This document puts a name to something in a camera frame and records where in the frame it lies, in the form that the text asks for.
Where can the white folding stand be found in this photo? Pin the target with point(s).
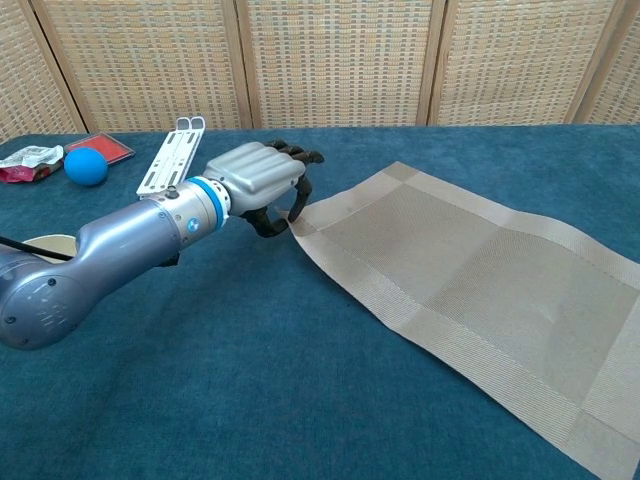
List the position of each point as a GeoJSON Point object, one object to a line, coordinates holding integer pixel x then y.
{"type": "Point", "coordinates": [172, 160]}

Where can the woven striped placemat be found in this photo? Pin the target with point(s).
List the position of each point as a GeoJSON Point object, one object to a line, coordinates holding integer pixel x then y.
{"type": "Point", "coordinates": [475, 300]}

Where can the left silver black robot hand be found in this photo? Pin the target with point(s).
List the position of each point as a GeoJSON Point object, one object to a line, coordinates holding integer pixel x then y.
{"type": "Point", "coordinates": [255, 175]}

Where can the blue ball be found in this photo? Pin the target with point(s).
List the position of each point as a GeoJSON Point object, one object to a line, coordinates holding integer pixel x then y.
{"type": "Point", "coordinates": [86, 167]}

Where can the woven bamboo folding screen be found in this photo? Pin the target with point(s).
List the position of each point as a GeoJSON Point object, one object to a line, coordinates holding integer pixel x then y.
{"type": "Point", "coordinates": [340, 60]}

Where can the beige bowl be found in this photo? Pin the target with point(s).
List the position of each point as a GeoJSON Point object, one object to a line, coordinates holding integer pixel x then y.
{"type": "Point", "coordinates": [50, 245]}

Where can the blue carpet table cover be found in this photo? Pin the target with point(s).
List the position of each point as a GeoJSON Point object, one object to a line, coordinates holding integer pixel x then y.
{"type": "Point", "coordinates": [225, 375]}

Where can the crumpled silver snack wrapper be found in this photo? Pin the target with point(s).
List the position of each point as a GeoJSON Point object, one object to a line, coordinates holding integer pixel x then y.
{"type": "Point", "coordinates": [30, 160]}

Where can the red ink pad box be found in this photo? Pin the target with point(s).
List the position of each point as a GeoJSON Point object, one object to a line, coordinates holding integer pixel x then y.
{"type": "Point", "coordinates": [107, 144]}

